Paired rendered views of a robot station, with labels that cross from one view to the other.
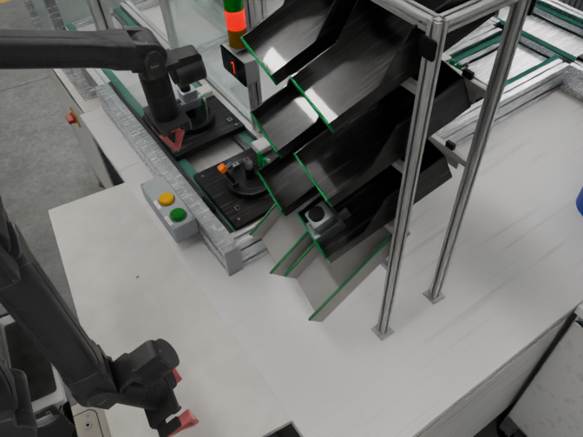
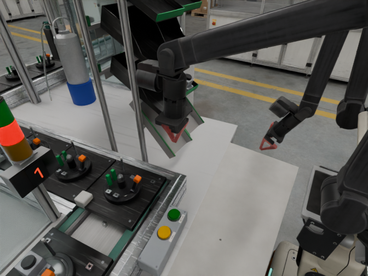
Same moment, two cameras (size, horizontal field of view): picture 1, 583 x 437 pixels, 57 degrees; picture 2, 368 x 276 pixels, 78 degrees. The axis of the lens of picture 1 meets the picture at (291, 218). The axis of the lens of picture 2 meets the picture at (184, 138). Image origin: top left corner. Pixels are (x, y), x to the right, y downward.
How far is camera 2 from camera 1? 1.40 m
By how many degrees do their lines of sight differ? 79
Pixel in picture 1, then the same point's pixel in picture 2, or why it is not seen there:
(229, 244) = (178, 177)
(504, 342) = not seen: hidden behind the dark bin
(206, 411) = (251, 164)
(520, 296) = not seen: hidden behind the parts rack
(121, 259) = (217, 263)
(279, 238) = (170, 143)
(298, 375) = (213, 146)
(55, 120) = not seen: outside the picture
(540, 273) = (126, 108)
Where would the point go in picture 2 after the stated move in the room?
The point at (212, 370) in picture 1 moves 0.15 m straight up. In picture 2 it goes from (235, 171) to (240, 147)
